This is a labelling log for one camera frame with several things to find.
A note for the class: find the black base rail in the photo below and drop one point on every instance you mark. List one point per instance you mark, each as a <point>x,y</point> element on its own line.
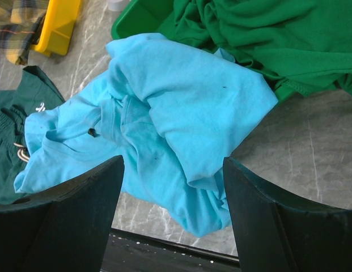
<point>127,251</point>

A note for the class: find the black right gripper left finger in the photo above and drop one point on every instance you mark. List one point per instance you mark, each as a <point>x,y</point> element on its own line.
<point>64,228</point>

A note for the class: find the yellow plaid cloth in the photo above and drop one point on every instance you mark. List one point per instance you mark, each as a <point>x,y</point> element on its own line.
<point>21,23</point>

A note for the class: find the green plastic bin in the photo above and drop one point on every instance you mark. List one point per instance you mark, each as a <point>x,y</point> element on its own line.
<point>133,20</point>

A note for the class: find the light blue t shirt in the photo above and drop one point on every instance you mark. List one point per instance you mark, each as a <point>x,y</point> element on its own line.
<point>173,112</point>

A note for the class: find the green cloth in bin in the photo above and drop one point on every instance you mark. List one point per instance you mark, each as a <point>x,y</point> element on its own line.
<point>300,47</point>

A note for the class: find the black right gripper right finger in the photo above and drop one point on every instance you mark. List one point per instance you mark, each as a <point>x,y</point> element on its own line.
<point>277,230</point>

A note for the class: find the dark teal garment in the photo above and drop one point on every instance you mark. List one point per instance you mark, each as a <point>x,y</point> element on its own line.
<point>35,93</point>

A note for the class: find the white rack foot left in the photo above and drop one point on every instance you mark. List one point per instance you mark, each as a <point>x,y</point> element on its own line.
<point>116,5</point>

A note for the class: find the yellow plastic bin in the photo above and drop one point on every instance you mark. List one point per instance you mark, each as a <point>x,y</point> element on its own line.
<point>58,26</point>

